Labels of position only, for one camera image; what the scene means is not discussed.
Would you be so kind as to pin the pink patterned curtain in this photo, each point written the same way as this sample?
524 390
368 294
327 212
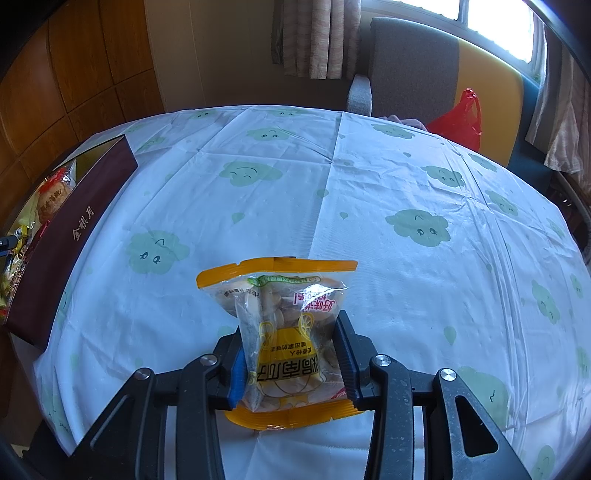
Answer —
565 115
318 37

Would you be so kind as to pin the wooden wardrobe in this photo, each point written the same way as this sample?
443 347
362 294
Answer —
69 69

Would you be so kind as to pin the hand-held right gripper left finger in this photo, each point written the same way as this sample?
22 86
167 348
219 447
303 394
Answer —
238 378

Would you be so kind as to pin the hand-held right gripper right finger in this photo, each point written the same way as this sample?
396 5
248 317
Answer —
348 369

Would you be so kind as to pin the yellow black snack packet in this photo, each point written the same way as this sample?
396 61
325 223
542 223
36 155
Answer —
11 281

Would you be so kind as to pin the gold tin box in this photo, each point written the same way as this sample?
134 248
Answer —
69 240

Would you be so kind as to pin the pink cloth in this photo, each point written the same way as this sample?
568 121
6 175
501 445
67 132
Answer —
406 121

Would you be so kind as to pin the red plastic bag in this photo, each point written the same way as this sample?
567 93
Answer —
455 122

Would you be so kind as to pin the cake bread packet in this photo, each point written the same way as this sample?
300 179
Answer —
53 198

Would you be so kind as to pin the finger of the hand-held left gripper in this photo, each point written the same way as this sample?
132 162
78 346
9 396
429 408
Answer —
9 243

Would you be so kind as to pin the orange-edged clear snack packet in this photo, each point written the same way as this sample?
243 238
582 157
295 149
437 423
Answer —
277 295

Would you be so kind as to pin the grey yellow blue chair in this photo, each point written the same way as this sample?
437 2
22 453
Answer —
406 60

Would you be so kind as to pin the white cloud-print tablecloth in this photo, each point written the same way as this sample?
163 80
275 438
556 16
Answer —
369 207

